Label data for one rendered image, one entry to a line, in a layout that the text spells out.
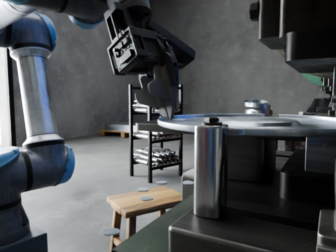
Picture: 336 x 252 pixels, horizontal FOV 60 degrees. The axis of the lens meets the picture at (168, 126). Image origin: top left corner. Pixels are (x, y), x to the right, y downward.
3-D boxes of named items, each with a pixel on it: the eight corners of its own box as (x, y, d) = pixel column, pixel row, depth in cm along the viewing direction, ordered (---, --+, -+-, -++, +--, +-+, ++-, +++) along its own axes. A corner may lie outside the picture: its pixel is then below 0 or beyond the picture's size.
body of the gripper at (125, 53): (114, 79, 50) (97, 19, 53) (151, 81, 56) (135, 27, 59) (139, 57, 45) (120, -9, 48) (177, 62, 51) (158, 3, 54)
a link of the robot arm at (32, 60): (15, 193, 85) (-8, 16, 89) (64, 182, 96) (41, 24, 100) (30, 193, 77) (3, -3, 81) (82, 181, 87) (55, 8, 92)
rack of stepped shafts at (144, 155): (152, 184, 275) (152, 82, 266) (126, 174, 309) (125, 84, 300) (185, 176, 303) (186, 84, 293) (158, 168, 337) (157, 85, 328)
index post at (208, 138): (191, 215, 29) (192, 117, 28) (203, 205, 31) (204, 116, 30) (218, 221, 27) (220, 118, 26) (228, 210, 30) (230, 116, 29)
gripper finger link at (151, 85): (149, 120, 47) (134, 69, 49) (175, 118, 51) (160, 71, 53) (161, 113, 45) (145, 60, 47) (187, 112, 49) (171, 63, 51)
